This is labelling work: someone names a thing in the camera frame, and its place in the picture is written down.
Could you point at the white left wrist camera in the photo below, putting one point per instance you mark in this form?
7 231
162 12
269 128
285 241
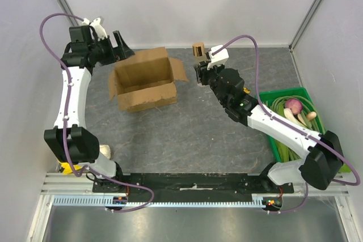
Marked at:
96 24

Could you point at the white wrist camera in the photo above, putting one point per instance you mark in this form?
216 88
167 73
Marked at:
96 24
217 59

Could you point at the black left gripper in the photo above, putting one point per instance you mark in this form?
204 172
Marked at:
121 52

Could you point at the green plastic vegetable tray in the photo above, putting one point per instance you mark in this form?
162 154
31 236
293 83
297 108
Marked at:
275 100

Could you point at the yellow utility knife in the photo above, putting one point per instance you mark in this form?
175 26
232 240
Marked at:
247 91

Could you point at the gold capped amber bottle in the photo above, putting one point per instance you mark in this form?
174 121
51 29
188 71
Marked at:
201 56

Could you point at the white bok choy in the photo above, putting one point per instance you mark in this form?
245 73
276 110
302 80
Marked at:
289 116

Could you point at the brown mushroom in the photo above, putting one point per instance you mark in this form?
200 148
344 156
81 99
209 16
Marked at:
311 115

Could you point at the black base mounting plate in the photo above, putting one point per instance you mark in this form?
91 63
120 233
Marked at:
241 182

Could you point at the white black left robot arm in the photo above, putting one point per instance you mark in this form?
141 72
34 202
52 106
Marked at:
69 139

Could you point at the brown cardboard express box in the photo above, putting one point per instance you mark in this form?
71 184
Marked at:
146 80

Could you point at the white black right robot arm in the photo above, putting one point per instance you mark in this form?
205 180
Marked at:
320 155

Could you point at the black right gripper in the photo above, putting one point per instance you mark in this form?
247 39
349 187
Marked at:
203 71

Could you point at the aluminium frame rail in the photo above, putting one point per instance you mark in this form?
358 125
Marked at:
87 184

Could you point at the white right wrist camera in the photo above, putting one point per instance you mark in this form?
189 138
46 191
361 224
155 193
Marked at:
217 59

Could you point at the purple onion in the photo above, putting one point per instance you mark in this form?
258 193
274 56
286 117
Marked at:
294 105

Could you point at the slotted cable duct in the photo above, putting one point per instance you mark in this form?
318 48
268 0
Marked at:
110 201

